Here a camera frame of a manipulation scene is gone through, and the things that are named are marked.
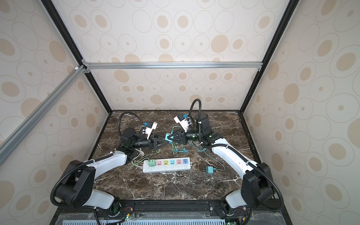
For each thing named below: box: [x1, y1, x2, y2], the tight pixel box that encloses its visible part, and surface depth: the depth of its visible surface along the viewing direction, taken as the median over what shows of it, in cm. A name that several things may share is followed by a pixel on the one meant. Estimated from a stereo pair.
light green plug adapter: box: [147, 159, 157, 167], surface depth 85 cm
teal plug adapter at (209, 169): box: [205, 165, 214, 174], surface depth 87 cm
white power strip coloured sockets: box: [142, 157, 193, 174], surface depth 89 cm
